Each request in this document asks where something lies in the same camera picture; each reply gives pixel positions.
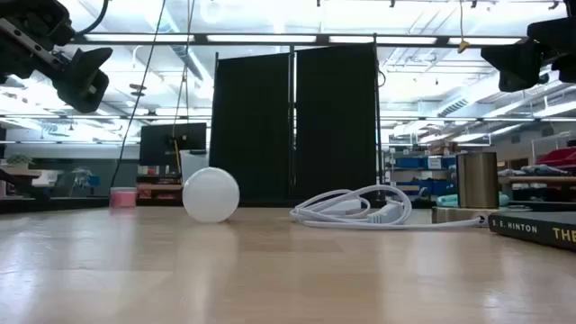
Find translucent plastic storage bin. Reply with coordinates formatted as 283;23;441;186
179;150;211;184

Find red storage bin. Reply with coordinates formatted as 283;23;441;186
535;147;576;170

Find black computer monitor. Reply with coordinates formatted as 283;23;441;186
139;121;208;167

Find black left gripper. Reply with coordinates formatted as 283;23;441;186
0;0;113;113

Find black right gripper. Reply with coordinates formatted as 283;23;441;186
480;0;576;94

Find black hanging cable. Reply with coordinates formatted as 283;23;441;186
110;0;167;188

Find black overhead frame beam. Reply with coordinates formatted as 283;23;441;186
71;31;527;49

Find white lightbulb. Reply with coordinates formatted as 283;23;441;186
182;166;240;224

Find hanging cord with yellow tag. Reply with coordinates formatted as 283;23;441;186
456;0;472;54

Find white power cord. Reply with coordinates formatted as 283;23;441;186
289;184;486;231

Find wooden side table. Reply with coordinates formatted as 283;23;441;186
0;166;50;202

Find wooden workbench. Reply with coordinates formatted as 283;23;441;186
498;175;576;186

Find small pink cup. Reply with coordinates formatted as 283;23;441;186
110;186;138;209

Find black Outsiders paperback book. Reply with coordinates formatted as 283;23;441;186
488;210;576;252

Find brass lamp base with socket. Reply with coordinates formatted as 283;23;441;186
431;151;500;225

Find green potted plant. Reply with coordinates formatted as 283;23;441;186
4;152;33;170

